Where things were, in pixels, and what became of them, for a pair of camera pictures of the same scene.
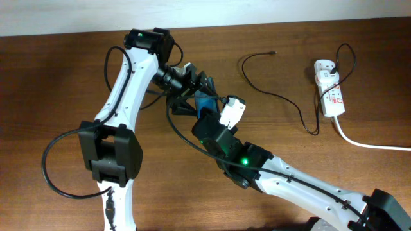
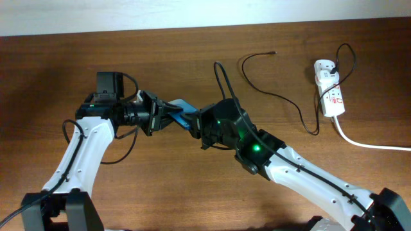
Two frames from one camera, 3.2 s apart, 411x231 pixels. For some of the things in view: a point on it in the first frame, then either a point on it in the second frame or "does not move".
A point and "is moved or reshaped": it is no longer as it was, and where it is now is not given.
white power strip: x=331 y=94 does not move
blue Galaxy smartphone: x=207 y=97 is moved or reshaped
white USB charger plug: x=327 y=77 does not move
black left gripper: x=192 y=83 → x=156 y=120
